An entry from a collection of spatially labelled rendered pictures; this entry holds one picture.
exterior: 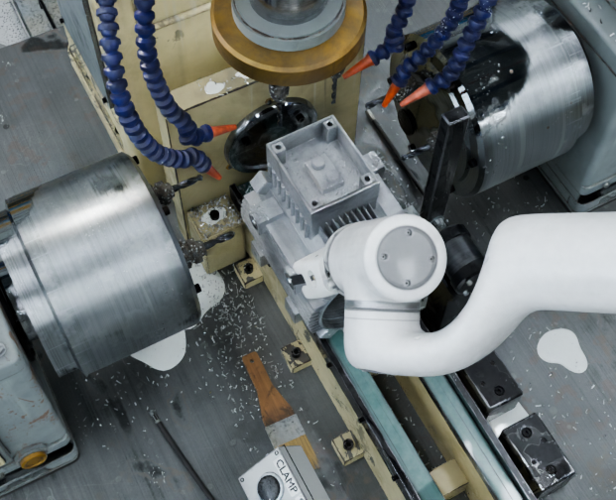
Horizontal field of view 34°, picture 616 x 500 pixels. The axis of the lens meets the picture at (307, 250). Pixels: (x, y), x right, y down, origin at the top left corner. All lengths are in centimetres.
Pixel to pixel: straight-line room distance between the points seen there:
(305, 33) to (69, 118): 74
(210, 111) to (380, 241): 48
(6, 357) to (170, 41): 50
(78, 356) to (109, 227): 16
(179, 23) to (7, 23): 117
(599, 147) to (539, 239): 66
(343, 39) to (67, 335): 48
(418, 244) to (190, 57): 61
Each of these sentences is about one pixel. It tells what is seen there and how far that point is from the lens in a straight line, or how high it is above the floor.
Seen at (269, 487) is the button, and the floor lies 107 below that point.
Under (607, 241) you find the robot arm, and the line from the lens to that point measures 87.
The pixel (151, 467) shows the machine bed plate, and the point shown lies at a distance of 147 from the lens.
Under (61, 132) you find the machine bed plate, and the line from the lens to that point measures 177.
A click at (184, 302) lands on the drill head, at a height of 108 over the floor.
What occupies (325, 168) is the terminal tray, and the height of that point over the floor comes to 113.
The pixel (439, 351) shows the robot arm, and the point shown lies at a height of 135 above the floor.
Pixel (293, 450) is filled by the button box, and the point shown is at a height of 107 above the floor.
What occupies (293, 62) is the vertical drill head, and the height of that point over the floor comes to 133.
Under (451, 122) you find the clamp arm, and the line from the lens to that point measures 119.
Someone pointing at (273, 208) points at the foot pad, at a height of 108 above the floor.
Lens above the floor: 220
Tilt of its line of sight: 61 degrees down
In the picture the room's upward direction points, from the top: 2 degrees clockwise
